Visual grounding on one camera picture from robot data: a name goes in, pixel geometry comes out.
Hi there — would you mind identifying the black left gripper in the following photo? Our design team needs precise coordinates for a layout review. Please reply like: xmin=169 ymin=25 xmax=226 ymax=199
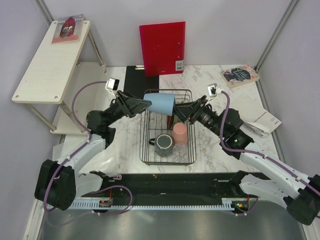
xmin=104 ymin=90 xmax=156 ymax=128

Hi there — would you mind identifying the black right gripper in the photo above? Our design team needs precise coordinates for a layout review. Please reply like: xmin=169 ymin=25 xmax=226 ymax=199
xmin=169 ymin=95 xmax=226 ymax=138

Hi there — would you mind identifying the pink plastic cup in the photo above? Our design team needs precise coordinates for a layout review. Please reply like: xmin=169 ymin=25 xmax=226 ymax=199
xmin=172 ymin=122 xmax=188 ymax=144

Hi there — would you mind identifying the light blue plastic cup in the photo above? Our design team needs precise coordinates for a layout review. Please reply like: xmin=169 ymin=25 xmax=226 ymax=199
xmin=143 ymin=93 xmax=175 ymax=116

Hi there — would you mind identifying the dark grey ceramic mug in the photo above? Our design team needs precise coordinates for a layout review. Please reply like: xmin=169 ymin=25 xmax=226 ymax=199
xmin=148 ymin=134 xmax=174 ymax=157

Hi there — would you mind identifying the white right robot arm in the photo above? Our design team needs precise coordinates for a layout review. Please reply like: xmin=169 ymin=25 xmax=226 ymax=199
xmin=173 ymin=96 xmax=320 ymax=226

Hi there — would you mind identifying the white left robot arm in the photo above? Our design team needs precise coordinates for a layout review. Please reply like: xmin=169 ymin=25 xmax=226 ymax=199
xmin=34 ymin=90 xmax=152 ymax=211

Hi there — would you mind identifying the dark red plate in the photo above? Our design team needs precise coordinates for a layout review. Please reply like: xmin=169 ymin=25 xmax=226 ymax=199
xmin=166 ymin=115 xmax=174 ymax=130

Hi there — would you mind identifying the black clipboard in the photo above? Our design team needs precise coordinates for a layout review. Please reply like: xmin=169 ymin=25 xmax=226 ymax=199
xmin=123 ymin=66 xmax=160 ymax=99

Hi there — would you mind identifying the clear glass tumbler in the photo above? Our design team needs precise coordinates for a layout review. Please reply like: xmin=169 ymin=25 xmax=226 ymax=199
xmin=172 ymin=143 xmax=189 ymax=163

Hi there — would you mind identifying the floral cover book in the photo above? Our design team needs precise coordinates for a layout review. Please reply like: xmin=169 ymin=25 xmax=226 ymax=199
xmin=220 ymin=64 xmax=260 ymax=88

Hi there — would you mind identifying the white paper booklet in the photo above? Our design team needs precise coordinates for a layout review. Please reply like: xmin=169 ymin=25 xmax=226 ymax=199
xmin=230 ymin=94 xmax=282 ymax=134

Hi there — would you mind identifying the red folder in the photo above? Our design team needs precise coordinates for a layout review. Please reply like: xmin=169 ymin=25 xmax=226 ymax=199
xmin=139 ymin=21 xmax=186 ymax=77

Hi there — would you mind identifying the white wooden shelf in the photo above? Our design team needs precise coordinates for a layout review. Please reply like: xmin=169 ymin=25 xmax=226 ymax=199
xmin=11 ymin=20 xmax=106 ymax=135

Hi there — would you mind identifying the spiral notebook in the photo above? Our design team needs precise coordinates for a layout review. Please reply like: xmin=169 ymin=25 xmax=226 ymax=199
xmin=243 ymin=122 xmax=270 ymax=138

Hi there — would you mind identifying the red cover book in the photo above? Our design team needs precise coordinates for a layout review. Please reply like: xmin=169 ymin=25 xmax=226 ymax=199
xmin=51 ymin=14 xmax=85 ymax=44

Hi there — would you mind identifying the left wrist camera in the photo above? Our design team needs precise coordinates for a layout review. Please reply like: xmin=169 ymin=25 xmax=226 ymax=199
xmin=105 ymin=77 xmax=120 ymax=91

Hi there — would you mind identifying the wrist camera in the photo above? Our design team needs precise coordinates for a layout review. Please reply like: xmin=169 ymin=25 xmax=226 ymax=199
xmin=105 ymin=77 xmax=120 ymax=91
xmin=207 ymin=83 xmax=221 ymax=98

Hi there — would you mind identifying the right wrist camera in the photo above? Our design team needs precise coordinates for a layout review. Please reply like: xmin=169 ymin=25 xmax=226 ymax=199
xmin=207 ymin=83 xmax=221 ymax=98

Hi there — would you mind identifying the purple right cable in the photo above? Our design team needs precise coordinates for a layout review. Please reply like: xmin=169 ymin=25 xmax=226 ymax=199
xmin=219 ymin=90 xmax=320 ymax=217

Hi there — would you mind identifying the purple cable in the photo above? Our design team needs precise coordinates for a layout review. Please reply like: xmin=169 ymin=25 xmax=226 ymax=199
xmin=42 ymin=80 xmax=133 ymax=227
xmin=219 ymin=90 xmax=320 ymax=217

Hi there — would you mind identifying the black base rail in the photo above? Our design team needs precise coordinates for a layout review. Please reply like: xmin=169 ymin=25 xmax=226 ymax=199
xmin=85 ymin=172 xmax=248 ymax=206

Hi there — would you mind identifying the white cable duct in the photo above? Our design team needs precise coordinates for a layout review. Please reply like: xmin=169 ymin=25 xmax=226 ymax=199
xmin=46 ymin=197 xmax=258 ymax=211

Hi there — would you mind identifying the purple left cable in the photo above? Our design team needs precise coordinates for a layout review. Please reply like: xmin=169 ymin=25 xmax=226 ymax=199
xmin=42 ymin=80 xmax=133 ymax=227

